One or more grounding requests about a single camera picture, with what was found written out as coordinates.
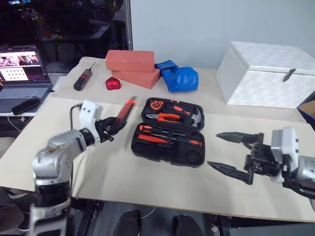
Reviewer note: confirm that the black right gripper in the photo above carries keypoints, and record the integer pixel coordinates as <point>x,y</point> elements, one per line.
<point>262,157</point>

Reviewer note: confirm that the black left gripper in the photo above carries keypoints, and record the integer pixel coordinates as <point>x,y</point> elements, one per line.
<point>104,127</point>

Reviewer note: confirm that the red and black hand tool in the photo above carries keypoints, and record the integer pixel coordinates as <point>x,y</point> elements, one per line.
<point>128,107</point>

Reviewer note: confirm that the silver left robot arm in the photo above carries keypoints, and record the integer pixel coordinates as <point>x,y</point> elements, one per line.
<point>59,152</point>

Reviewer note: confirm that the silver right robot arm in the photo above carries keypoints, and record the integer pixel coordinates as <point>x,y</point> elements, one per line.
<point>305,167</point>

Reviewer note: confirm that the black plastic tool case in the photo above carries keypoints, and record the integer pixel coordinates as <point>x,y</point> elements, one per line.
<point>172,157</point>

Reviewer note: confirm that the orange screwdriver with long shaft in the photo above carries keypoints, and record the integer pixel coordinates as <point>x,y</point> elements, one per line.
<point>145,128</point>

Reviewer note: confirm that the orange flat utility knife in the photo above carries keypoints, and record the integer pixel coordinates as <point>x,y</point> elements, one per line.
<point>150,138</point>

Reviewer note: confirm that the black round tape roll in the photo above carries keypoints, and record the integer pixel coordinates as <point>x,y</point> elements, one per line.
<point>193,157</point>

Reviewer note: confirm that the red heart-shaped box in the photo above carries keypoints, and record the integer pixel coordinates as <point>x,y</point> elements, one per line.
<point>113,84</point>

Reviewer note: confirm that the black and orange short screwdriver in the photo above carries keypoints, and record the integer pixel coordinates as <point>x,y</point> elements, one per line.
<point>190,142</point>

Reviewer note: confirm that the orange and black tape measure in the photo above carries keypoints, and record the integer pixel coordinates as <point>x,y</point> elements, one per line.
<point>155,104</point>

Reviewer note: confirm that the claw hammer with orange grip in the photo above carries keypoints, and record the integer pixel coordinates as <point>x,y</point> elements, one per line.
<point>197,117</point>

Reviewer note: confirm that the red foam brick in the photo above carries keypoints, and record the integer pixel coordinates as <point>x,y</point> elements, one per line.
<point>140,78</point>
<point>129,60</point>

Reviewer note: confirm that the black and red screwdriver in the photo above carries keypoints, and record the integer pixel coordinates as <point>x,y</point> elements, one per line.
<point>82,79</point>

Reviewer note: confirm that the white woven pattern box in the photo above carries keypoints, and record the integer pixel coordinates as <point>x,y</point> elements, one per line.
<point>261,86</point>

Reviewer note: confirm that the black table leg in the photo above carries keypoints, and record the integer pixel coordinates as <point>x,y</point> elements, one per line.
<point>222,226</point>
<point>88,218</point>

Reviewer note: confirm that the blue padded glove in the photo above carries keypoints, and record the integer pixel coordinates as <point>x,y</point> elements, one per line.
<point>182,79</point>

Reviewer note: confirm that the blue cardboard box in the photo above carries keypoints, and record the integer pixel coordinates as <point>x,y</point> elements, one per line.
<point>307,109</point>

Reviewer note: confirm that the dark metal box latch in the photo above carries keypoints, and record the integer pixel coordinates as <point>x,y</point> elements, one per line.
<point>288,75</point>

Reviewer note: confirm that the silver metal pole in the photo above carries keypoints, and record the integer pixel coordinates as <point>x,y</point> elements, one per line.
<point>128,24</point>

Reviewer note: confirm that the open laptop computer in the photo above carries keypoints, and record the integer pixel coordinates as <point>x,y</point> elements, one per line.
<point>22,73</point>

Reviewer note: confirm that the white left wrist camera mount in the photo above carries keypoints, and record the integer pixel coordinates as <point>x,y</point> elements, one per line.
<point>88,113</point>

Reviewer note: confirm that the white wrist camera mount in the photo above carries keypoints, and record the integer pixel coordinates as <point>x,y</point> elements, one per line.
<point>88,113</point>
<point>289,140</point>

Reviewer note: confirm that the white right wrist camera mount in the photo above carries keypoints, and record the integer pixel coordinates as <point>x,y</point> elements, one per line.
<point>289,140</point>

